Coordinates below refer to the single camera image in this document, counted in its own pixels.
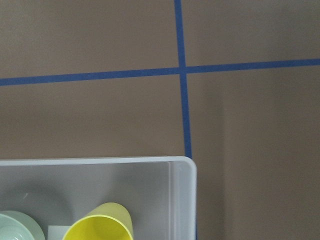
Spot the yellow plastic cup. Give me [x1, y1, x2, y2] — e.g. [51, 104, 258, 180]
[63, 202, 134, 240]

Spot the green ceramic bowl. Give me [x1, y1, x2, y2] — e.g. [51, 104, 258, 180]
[0, 210, 45, 240]

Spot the translucent plastic storage box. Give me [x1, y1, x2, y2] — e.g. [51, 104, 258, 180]
[0, 156, 197, 240]

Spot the white label in box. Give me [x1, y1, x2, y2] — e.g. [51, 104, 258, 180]
[47, 225, 70, 240]

